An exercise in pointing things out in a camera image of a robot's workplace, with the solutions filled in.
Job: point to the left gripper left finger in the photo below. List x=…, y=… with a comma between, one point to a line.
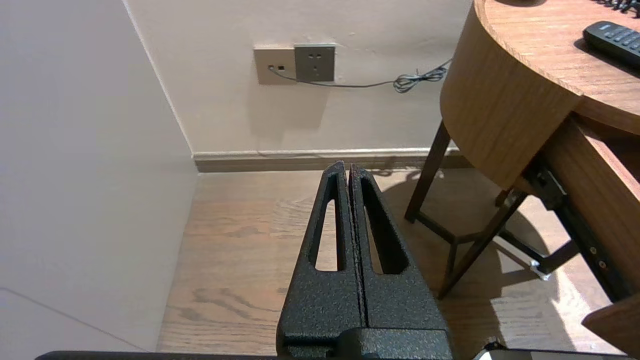
x=320, y=305

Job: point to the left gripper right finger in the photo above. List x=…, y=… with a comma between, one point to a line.
x=400, y=305

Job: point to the black Philips remote control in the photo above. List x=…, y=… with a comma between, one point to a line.
x=617, y=42

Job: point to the grey skirting board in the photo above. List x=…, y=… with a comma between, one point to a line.
x=300, y=161

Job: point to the round wooden bedside table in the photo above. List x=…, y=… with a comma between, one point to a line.
x=500, y=100

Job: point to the dark grey wall socket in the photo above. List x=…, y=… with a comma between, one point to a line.
x=315, y=62

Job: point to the beige wall socket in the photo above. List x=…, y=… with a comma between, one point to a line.
x=272, y=57

